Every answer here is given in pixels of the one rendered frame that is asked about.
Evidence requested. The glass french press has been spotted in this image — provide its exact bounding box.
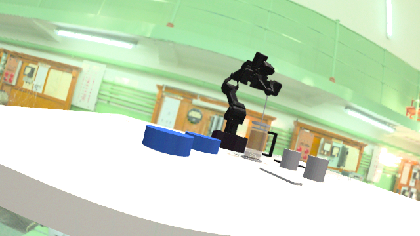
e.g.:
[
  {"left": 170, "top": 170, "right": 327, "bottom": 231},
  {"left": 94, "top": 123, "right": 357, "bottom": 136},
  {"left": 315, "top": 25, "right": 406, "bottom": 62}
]
[{"left": 241, "top": 88, "right": 278, "bottom": 163}]

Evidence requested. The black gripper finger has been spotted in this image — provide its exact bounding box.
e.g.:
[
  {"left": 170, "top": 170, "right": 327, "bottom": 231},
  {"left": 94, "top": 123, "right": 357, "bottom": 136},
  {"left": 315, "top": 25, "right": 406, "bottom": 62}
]
[
  {"left": 250, "top": 73, "right": 266, "bottom": 91},
  {"left": 267, "top": 80, "right": 276, "bottom": 94}
]

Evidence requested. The grey cylinder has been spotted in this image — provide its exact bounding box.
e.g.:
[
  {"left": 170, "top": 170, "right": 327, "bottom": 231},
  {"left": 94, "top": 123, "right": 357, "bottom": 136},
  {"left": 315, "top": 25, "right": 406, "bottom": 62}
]
[
  {"left": 279, "top": 148, "right": 302, "bottom": 171},
  {"left": 303, "top": 155, "right": 329, "bottom": 182}
]

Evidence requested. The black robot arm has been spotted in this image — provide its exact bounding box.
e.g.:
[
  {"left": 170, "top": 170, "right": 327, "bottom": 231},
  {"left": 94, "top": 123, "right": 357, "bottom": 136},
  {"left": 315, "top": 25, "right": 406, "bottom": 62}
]
[{"left": 221, "top": 52, "right": 275, "bottom": 136}]

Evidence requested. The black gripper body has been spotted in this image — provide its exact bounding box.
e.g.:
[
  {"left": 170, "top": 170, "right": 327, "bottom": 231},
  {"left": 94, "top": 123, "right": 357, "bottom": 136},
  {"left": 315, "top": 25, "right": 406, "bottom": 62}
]
[{"left": 239, "top": 68, "right": 282, "bottom": 96}]

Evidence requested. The blue cylinder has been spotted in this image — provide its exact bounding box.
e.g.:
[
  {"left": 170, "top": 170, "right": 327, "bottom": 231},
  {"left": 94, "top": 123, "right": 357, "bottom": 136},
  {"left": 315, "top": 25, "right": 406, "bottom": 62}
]
[
  {"left": 142, "top": 125, "right": 194, "bottom": 157},
  {"left": 184, "top": 131, "right": 221, "bottom": 154}
]

